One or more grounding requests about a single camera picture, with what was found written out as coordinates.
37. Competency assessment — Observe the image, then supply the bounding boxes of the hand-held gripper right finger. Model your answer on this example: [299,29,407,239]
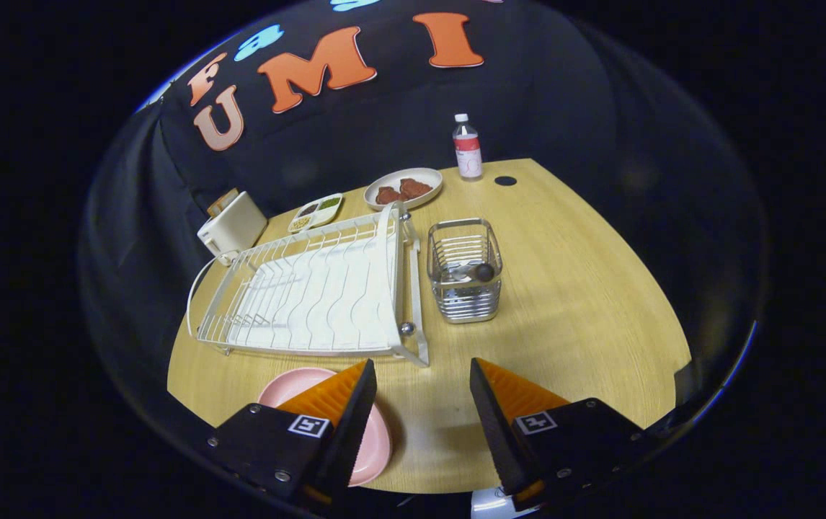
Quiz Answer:
[469,357,648,505]

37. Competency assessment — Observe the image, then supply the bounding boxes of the clear bottle with red label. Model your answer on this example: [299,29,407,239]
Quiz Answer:
[452,113,484,181]

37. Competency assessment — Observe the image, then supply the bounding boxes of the pink plate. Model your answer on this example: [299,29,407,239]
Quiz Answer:
[257,367,393,487]

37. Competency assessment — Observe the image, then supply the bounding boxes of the white wire dish rack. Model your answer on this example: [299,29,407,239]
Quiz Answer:
[186,201,430,368]

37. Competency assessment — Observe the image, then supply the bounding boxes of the white toaster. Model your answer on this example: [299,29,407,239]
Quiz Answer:
[197,190,268,266]

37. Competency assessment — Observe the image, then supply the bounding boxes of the white divided tray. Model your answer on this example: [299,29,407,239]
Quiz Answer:
[288,192,345,234]

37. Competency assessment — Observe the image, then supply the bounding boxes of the white plate with meat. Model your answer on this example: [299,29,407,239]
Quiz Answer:
[363,167,444,211]

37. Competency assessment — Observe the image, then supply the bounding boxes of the silver wire basket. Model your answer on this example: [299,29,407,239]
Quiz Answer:
[427,218,504,324]

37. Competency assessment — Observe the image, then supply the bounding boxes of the metal spoon with dark handle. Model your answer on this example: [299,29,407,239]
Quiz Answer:
[449,261,497,283]

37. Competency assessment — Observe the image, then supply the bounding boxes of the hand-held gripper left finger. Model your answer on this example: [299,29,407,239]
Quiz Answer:
[205,358,378,505]

